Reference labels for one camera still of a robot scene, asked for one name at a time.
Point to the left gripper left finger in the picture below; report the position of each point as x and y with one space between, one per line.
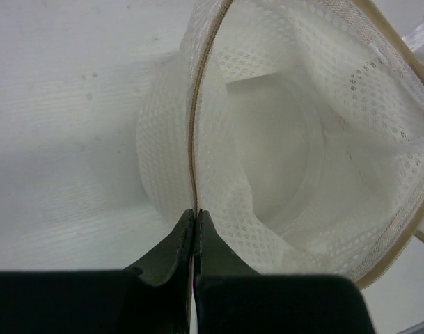
152 295

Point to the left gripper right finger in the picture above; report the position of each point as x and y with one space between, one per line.
231 297

